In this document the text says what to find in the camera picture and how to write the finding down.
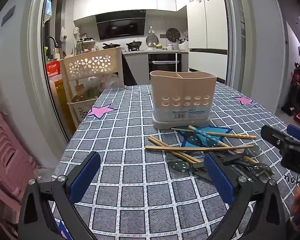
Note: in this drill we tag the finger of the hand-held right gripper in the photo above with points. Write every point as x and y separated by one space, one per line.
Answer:
272 133
298 131

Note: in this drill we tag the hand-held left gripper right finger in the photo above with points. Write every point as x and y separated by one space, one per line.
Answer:
220 180

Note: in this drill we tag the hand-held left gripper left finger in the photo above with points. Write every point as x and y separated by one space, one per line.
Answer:
85 177

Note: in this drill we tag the dark brown chopstick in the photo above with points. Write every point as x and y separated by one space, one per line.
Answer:
271 172

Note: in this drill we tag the yellow patterned chopstick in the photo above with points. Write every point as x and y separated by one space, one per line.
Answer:
230 134

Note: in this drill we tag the blue patterned chopstick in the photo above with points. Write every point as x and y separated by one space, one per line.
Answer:
202 133

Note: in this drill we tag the plain wooden chopstick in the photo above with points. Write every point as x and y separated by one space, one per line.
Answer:
170 148
160 144
160 140

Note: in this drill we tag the beige plastic utensil holder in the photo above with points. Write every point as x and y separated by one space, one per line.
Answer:
182 87

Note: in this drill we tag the red box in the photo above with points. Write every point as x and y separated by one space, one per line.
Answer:
299 118

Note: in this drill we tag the pink star patch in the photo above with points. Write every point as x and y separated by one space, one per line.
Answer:
245 101
100 111

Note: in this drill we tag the blue star patch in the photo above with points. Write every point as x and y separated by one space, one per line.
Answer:
188 148

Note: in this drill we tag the grey checked tablecloth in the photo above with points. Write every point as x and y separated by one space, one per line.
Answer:
130 180

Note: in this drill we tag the yellow oil bottle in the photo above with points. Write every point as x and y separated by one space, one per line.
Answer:
62 100

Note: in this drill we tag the pink plastic stool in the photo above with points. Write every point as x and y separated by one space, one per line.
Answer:
5 150

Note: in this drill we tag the clear plastic bag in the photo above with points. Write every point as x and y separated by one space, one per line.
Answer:
105 82

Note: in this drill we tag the beige flower-pattern trolley rack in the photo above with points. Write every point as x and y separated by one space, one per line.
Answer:
90 65

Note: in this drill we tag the red plastic basket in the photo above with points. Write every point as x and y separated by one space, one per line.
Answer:
53 69

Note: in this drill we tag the white refrigerator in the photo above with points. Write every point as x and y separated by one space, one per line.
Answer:
205 30

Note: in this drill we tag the black built-in oven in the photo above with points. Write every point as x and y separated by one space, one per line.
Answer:
165 65

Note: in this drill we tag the white spice rack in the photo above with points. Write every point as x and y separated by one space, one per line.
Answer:
86 46

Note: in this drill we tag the black wok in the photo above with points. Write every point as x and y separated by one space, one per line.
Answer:
111 46

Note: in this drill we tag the dark round perforated tray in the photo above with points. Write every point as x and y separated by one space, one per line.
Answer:
173 34

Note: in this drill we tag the kitchen faucet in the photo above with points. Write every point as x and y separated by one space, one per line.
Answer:
52 40

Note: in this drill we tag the black cooking pot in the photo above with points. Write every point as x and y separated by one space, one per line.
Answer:
134 45

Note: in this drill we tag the white hanging plastic bag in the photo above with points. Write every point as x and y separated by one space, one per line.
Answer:
62 35

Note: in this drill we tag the round metal steamer rack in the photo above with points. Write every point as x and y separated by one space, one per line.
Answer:
152 41

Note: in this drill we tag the black range hood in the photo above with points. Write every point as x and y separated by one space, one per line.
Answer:
120 25

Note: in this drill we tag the white upper cabinets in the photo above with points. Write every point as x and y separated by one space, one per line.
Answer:
130 2

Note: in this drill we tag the white door frame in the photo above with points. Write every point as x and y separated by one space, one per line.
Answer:
36 55

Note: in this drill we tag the grey wall switch panel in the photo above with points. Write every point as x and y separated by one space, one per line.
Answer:
8 16

